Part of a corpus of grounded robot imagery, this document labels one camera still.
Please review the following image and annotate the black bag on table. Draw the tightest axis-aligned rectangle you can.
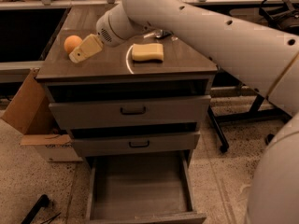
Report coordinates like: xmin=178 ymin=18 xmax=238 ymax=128
xmin=259 ymin=0 xmax=299 ymax=35

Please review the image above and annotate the grey middle drawer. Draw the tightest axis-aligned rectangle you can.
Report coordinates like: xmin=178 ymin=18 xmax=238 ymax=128
xmin=72 ymin=132 xmax=200 ymax=157

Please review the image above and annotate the open grey bottom drawer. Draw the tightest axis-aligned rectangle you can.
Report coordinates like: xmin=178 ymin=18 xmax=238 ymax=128
xmin=86 ymin=151 xmax=206 ymax=224

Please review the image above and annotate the brown cardboard box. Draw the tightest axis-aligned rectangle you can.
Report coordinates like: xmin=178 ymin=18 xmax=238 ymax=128
xmin=2 ymin=69 xmax=82 ymax=162

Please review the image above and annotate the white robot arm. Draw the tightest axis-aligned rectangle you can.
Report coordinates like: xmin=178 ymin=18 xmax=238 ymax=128
xmin=69 ymin=0 xmax=299 ymax=224

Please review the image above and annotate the grey drawer cabinet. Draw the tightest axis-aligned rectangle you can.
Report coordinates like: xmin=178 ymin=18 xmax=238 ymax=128
xmin=36 ymin=3 xmax=218 ymax=161

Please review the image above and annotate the yellow sponge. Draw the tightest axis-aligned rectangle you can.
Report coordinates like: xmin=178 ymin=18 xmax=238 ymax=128
xmin=132 ymin=43 xmax=164 ymax=62

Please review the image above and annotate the grey top drawer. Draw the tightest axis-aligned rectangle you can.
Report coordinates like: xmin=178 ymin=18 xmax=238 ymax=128
xmin=50 ymin=95 xmax=210 ymax=130

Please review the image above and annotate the black tool on floor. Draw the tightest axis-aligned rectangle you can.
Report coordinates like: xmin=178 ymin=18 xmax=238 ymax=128
xmin=21 ymin=194 xmax=50 ymax=224

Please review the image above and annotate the crushed blue soda can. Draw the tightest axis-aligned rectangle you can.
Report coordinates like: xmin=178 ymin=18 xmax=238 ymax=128
xmin=143 ymin=30 xmax=172 ymax=39

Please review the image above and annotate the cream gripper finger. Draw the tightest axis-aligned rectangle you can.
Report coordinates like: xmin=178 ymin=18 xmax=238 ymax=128
xmin=69 ymin=34 xmax=104 ymax=63

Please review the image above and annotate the orange fruit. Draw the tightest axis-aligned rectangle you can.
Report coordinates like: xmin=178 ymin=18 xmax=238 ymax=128
xmin=64 ymin=35 xmax=82 ymax=53

